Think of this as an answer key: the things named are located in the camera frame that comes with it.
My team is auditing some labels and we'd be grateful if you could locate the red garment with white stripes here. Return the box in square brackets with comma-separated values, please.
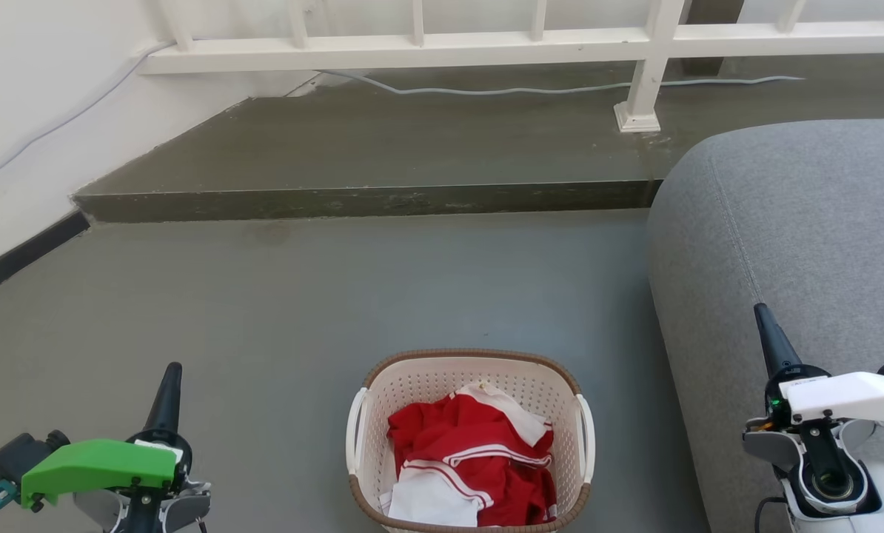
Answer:
[386, 381, 560, 528]

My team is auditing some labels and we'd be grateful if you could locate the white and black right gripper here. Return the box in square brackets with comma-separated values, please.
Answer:
[754, 302, 884, 430]

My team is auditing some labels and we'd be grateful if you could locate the white railing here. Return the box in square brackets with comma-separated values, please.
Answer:
[138, 0, 884, 135]

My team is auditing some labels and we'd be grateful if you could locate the black baseboard strip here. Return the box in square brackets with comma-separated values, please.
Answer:
[0, 210, 92, 305]

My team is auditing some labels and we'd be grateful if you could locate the thin grey cable along wall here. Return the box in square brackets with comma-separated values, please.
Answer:
[0, 41, 178, 193]

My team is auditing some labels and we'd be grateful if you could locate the grey fabric sofa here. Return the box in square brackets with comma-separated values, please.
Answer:
[647, 118, 884, 533]

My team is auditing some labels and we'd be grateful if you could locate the grey cable on concrete step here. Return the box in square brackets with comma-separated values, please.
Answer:
[316, 69, 807, 98]

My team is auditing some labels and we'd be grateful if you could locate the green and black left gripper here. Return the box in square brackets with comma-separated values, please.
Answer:
[20, 362, 194, 533]

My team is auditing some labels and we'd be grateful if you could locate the cream perforated laundry basket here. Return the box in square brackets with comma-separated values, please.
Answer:
[345, 349, 597, 533]

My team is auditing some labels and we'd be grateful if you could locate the grey concrete step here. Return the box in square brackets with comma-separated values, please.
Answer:
[72, 56, 884, 224]

